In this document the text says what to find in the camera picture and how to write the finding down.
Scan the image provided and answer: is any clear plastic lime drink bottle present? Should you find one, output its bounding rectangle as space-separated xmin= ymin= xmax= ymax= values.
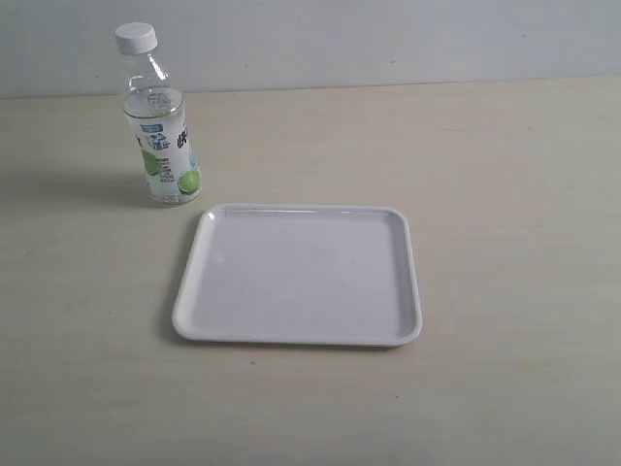
xmin=122 ymin=47 xmax=201 ymax=204

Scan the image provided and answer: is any white bottle cap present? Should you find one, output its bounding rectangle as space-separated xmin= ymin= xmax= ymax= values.
xmin=114 ymin=22 xmax=158 ymax=55

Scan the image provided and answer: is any white rectangular plastic tray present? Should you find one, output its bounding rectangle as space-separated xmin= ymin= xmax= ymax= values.
xmin=171 ymin=204 xmax=422 ymax=348

